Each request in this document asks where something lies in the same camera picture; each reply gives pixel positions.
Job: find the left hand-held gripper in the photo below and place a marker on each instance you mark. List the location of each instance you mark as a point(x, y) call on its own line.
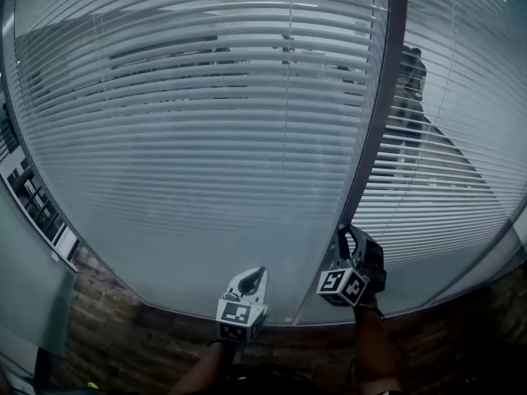
point(241, 319)

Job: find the person's right forearm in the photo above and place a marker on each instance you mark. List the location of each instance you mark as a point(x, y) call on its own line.
point(372, 344)

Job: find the grey metal window mullion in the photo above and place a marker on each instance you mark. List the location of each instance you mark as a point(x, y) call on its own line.
point(387, 97)

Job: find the person's left forearm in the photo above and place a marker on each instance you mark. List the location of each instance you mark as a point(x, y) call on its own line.
point(210, 368)

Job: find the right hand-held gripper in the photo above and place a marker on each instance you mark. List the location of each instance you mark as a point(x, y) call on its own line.
point(346, 284)

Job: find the frosted glass door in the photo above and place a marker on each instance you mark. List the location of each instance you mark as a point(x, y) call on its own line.
point(29, 270)

